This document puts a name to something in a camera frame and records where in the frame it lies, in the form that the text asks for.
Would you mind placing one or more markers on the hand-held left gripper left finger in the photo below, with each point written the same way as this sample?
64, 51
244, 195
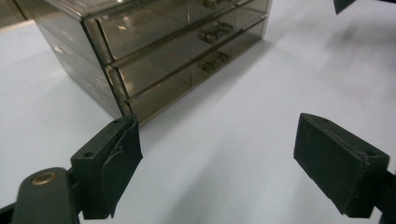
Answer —
102, 168

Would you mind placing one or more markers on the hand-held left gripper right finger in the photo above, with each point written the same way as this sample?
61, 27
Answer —
330, 161

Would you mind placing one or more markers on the smoky translucent plastic drawer cabinet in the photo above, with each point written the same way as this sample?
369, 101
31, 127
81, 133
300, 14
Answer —
71, 53

